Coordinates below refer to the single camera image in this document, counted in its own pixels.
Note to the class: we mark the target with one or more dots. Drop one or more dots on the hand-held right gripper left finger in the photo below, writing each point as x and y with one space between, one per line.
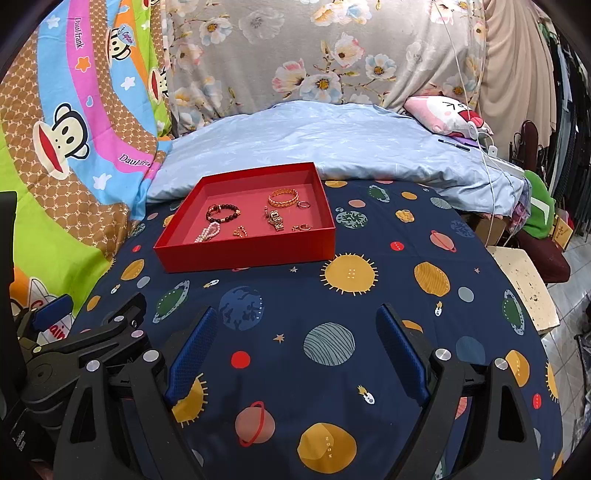
191 355

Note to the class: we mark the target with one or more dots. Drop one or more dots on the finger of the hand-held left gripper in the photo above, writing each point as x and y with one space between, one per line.
53 311
111 330

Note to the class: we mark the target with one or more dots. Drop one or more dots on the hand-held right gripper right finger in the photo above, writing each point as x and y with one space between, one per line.
401 355

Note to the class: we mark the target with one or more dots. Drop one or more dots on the red cardboard box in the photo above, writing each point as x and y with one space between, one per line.
254 256

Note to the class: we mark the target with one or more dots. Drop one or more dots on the gold hoop earring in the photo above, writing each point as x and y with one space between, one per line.
304 227

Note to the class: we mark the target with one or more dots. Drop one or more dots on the gold wrist watch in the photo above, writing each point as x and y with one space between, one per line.
276 218

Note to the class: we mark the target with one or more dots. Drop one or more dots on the navy planet print blanket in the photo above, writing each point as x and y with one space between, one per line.
369 286

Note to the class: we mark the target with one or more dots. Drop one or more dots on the colourful monkey cartoon blanket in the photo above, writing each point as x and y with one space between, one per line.
55 207

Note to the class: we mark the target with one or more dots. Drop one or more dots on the white worn stool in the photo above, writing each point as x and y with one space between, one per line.
521 286

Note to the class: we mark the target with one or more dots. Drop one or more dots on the dark red cushion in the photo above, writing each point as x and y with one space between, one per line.
549 265

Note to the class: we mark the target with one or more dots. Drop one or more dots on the green cloth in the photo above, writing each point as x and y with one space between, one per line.
538 207

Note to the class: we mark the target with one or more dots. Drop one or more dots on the black pen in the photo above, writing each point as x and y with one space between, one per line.
455 144

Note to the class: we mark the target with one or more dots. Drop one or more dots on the light blue quilt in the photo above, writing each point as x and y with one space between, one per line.
346 138

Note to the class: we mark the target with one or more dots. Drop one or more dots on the pink plush pillow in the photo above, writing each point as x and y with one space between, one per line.
438 113

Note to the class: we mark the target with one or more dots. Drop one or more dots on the dark metal chair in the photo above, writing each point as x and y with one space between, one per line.
528 138

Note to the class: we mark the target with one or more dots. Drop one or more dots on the hanging clothes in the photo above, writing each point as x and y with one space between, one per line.
565 115

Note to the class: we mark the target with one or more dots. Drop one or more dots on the grey floral blanket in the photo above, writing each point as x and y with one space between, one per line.
254 60

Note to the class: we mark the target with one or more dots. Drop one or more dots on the beige curtain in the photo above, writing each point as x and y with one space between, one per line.
512 60

